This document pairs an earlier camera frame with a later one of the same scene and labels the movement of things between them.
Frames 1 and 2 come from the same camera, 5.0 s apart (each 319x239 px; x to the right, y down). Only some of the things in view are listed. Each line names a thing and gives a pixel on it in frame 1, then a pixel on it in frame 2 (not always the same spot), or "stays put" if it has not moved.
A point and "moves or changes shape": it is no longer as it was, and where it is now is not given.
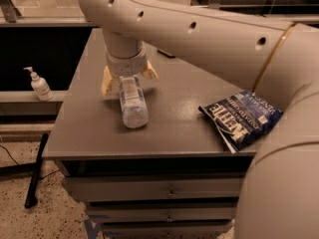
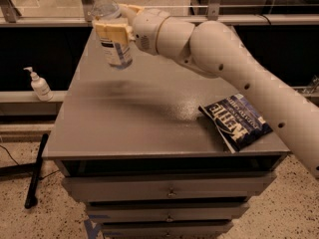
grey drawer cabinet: (174, 177) stays put
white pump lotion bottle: (40, 86) stays put
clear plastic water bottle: (135, 110) moves or changes shape
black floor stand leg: (31, 199) stays put
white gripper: (126, 66) -> (147, 29)
